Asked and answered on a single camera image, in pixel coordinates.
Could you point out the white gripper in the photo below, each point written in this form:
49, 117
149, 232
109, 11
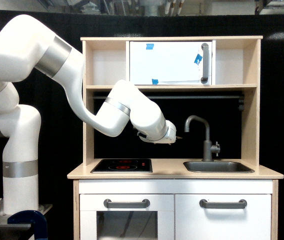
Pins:
170, 135

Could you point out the grey toy faucet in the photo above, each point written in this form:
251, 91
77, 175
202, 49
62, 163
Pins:
207, 144

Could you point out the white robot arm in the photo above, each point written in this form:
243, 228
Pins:
60, 139

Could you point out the grey toy sink basin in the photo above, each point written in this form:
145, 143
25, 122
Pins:
217, 167

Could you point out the black toy stovetop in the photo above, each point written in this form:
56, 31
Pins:
123, 165

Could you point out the blue tape bottom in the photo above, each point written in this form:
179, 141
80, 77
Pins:
155, 81

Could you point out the blue tape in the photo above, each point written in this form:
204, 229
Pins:
149, 46
155, 81
198, 59

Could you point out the white microwave door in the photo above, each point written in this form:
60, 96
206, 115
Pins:
170, 62

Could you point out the blue tape right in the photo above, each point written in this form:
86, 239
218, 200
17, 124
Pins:
198, 59

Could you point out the white cabinet door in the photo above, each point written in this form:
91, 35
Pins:
193, 222

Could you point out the blue tape top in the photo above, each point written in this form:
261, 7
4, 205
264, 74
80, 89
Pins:
149, 46

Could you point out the white oven door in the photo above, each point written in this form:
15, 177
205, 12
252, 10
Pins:
155, 222

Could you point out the blue C-clamp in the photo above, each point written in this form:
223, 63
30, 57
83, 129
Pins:
34, 217

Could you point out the wooden toy kitchen frame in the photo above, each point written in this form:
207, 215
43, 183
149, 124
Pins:
234, 124

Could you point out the grey faucet valve handle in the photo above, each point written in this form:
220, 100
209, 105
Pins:
215, 149

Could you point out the grey oven door handle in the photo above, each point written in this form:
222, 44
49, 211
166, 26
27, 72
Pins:
145, 203

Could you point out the grey hanging rail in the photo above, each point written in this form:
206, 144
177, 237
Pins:
194, 97

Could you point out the grey cabinet door handle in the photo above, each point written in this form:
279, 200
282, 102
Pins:
241, 204

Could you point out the grey microwave door handle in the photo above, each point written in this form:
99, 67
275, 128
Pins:
205, 62

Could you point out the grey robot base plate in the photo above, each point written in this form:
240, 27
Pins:
22, 226

